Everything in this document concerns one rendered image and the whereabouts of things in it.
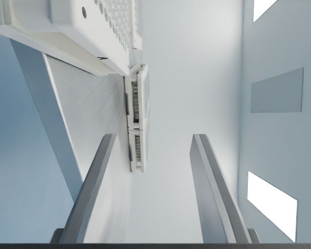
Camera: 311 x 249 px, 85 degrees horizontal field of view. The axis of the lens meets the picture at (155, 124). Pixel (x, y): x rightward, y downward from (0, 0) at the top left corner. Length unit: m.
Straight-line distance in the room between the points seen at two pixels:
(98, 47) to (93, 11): 0.03
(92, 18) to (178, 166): 3.88
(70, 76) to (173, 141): 3.62
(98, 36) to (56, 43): 0.05
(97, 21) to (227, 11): 4.50
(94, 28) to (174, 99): 3.67
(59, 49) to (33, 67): 0.05
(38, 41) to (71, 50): 0.05
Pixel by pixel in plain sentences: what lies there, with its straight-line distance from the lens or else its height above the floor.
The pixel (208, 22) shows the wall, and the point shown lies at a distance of 4.42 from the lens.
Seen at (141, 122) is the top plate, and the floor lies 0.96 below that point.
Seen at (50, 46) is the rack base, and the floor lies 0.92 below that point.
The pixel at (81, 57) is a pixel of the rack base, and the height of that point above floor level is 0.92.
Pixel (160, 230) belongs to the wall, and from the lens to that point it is 4.64.
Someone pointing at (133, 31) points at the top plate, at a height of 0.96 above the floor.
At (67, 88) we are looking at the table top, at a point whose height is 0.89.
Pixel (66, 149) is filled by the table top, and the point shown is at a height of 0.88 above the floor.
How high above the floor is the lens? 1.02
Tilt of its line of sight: level
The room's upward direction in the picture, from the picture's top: 90 degrees clockwise
